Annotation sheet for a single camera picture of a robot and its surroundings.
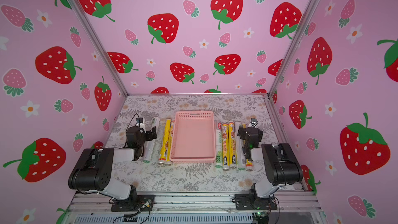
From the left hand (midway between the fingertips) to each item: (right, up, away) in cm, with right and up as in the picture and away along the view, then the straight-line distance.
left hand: (148, 127), depth 95 cm
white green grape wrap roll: (+43, -17, -12) cm, 48 cm away
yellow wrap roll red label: (+48, -11, -5) cm, 49 cm away
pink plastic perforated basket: (+28, -7, 0) cm, 29 cm away
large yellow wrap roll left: (+11, -15, -9) cm, 21 cm away
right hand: (+68, -1, -1) cm, 68 cm away
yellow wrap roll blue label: (+51, -15, -9) cm, 54 cm away
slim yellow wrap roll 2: (+60, -19, -12) cm, 64 cm away
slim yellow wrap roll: (+14, -10, -4) cm, 18 cm away
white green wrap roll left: (+3, -10, -5) cm, 12 cm away
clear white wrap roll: (+55, -17, -12) cm, 59 cm away
